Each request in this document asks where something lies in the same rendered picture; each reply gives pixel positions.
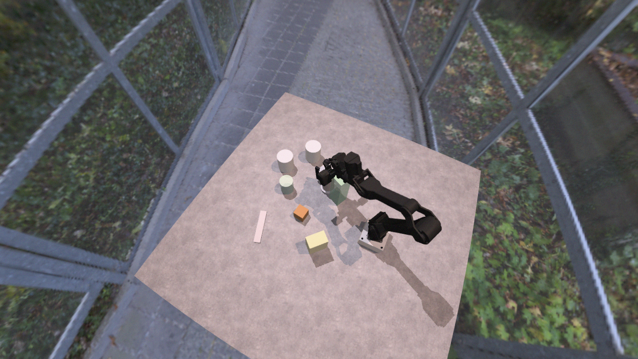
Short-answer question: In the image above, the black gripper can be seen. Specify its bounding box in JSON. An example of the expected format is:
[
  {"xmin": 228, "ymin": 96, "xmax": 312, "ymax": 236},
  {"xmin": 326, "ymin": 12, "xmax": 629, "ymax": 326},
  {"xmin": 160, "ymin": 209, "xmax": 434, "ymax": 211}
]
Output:
[{"xmin": 318, "ymin": 162, "xmax": 347, "ymax": 186}]

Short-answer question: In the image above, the orange cube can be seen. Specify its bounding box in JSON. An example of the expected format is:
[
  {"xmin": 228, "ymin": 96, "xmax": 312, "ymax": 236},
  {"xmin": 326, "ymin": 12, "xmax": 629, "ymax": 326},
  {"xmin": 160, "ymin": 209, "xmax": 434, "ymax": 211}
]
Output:
[{"xmin": 293, "ymin": 204, "xmax": 309, "ymax": 222}]

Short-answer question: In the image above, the pale pink flat bar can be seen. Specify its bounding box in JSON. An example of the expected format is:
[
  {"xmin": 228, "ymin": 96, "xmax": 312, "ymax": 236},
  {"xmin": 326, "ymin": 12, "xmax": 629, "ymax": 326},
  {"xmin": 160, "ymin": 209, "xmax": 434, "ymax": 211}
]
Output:
[{"xmin": 254, "ymin": 210, "xmax": 267, "ymax": 243}]

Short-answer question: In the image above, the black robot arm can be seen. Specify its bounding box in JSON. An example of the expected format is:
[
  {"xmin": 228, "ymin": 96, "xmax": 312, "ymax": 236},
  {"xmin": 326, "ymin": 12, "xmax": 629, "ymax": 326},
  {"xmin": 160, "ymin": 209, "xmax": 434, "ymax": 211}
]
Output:
[{"xmin": 330, "ymin": 153, "xmax": 442, "ymax": 245}]

